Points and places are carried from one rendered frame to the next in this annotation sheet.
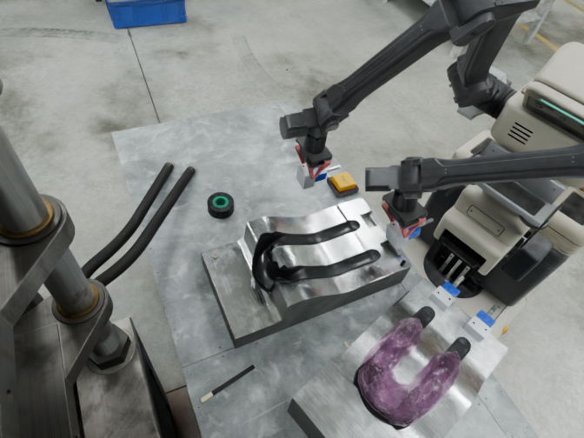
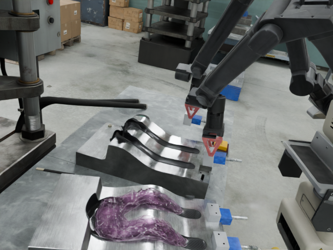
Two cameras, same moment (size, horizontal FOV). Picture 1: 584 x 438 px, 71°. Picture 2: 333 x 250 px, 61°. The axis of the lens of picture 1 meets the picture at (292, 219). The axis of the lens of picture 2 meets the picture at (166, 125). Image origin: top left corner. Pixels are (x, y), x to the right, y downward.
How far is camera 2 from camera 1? 78 cm
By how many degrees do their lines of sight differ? 39
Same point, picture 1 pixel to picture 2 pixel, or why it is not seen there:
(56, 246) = (21, 22)
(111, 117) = not seen: hidden behind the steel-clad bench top
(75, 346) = (8, 87)
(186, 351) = (56, 152)
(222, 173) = (159, 115)
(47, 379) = not seen: outside the picture
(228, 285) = (100, 136)
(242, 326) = (85, 150)
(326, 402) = (72, 186)
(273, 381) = not seen: hidden behind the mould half
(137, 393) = (22, 152)
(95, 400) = (7, 144)
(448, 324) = (202, 228)
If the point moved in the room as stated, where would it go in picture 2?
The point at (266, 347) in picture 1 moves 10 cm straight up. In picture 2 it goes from (89, 173) to (90, 151)
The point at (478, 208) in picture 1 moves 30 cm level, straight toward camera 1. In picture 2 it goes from (306, 196) to (228, 198)
